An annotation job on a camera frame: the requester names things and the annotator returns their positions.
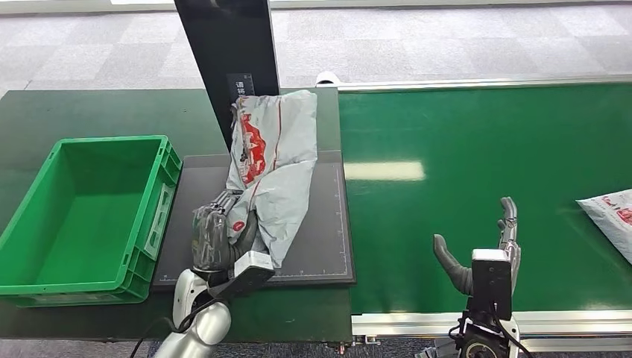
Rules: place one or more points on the black machine column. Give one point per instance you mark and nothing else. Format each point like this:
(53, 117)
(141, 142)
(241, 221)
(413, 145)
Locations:
(222, 44)

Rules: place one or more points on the grey red-printed mailer package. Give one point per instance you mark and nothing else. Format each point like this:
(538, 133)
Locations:
(612, 217)
(281, 163)

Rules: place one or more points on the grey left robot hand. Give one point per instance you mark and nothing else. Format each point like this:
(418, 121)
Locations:
(212, 237)

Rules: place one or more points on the green conveyor belt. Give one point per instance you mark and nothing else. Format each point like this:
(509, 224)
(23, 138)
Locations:
(469, 148)

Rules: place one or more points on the aluminium conveyor side rail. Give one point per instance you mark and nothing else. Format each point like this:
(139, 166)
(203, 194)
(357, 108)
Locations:
(405, 323)
(469, 83)

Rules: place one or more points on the black ruled machine platform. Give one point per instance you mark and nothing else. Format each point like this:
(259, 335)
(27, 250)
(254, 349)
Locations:
(321, 222)

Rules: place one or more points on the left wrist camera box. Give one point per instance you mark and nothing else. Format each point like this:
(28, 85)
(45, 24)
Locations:
(249, 269)

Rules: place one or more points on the green plastic crate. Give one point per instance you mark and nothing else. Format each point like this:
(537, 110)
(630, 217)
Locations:
(84, 217)

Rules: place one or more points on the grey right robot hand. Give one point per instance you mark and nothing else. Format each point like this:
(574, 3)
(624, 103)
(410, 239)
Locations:
(508, 222)

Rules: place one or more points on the white conveyor end cap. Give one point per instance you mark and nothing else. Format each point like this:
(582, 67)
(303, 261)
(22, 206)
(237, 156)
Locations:
(326, 79)

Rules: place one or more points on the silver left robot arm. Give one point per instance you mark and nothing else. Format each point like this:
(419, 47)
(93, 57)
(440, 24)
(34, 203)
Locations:
(207, 321)

